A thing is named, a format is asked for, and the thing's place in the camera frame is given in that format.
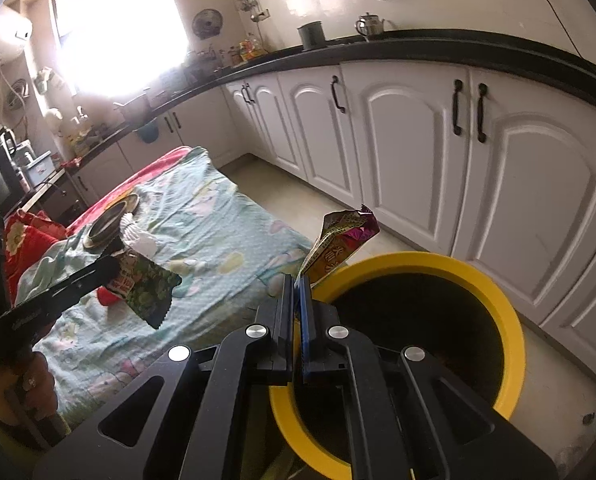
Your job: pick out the round wall fan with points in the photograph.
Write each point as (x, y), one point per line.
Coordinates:
(207, 24)

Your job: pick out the red snack packet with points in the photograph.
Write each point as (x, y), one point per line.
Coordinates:
(108, 299)

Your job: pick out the white pleated paper liner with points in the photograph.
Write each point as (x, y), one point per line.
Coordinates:
(135, 235)

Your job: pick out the round brass plate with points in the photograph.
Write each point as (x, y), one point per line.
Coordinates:
(90, 246)

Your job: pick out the white water heater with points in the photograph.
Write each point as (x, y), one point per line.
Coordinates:
(7, 32)

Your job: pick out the green snack wrapper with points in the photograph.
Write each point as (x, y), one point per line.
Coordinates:
(150, 285)

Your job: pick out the teal printed blanket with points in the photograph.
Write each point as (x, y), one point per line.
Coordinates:
(202, 240)

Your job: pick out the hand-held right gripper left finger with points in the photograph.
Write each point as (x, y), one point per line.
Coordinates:
(285, 330)

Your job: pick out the large steel stockpot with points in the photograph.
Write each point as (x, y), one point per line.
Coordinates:
(133, 107)

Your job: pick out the steel bowl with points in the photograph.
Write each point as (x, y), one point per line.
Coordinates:
(108, 222)

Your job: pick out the yellow rimmed black bin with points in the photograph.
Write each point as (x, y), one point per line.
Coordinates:
(428, 262)

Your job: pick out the white base cabinets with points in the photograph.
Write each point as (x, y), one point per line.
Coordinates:
(408, 160)

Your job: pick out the group of condiment bottles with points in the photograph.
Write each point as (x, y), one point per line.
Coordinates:
(248, 50)

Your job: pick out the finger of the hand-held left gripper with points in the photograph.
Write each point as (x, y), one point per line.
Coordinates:
(112, 247)
(87, 277)

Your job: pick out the wall hook rack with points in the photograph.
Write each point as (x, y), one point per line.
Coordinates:
(252, 2)

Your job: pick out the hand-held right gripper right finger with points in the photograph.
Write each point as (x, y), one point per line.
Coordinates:
(306, 320)

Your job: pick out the black kitchen countertop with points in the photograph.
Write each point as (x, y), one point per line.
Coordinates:
(428, 42)

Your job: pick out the purple yellow snack wrapper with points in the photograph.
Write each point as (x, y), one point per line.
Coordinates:
(338, 245)

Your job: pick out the bright window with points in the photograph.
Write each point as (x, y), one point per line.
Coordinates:
(117, 25)

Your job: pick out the steel teapot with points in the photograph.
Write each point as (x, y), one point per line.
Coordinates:
(370, 27)

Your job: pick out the red floral blanket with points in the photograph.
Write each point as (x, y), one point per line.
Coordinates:
(27, 240)

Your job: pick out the person's left hand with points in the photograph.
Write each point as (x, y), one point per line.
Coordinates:
(32, 385)

